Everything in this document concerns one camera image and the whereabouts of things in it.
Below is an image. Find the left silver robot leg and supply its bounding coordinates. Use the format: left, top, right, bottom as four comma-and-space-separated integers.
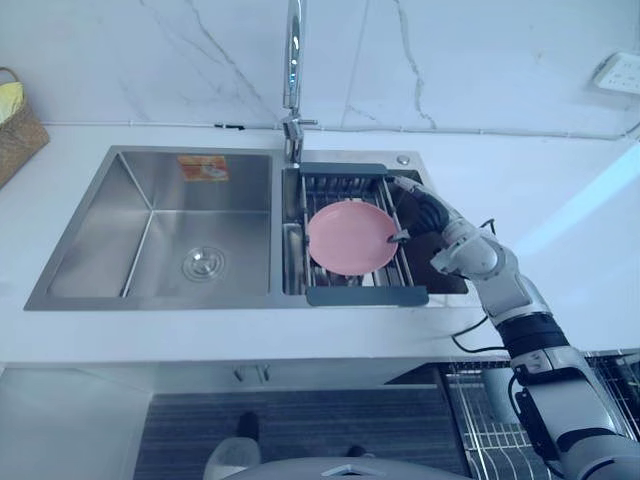
206, 436, 262, 480

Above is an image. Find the orange sink sticker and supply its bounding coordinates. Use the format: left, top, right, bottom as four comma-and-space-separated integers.
176, 154, 231, 183

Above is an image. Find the grey robot body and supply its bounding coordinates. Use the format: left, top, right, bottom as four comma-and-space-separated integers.
233, 453, 472, 480

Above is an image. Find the woven wicker basket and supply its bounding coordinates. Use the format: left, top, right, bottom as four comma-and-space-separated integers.
0, 66, 52, 191

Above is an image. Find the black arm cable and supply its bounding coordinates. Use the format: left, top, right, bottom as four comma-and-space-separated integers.
451, 312, 509, 353

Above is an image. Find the white wall power outlet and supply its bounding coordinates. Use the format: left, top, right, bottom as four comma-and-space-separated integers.
592, 50, 640, 93

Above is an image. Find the pink round plate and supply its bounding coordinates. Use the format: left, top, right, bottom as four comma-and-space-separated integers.
306, 200, 398, 276

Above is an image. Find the dark striped floor mat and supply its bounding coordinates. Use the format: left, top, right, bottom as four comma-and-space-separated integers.
133, 391, 472, 480

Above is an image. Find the yellow cloth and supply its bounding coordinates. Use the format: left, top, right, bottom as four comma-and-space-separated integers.
0, 80, 26, 124

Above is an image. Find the chrome kitchen faucet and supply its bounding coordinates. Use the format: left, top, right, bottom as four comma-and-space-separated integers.
280, 0, 320, 167

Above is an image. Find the round metal sink drain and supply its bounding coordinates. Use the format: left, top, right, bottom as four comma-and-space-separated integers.
181, 244, 228, 278

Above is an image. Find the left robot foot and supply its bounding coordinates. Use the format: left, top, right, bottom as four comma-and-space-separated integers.
236, 411, 262, 444

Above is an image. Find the stainless steel double sink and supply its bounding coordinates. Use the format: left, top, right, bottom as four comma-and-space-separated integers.
22, 144, 472, 313

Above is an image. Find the grey metal sink drain rack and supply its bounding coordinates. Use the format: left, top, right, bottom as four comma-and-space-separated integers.
297, 161, 431, 307

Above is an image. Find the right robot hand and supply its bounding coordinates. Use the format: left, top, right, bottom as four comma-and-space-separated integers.
387, 174, 451, 246

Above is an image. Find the grey cup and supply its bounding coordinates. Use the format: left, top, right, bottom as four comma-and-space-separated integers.
481, 366, 517, 424

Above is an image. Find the wire dishwasher rack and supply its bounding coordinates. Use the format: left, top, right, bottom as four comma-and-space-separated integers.
443, 351, 640, 480

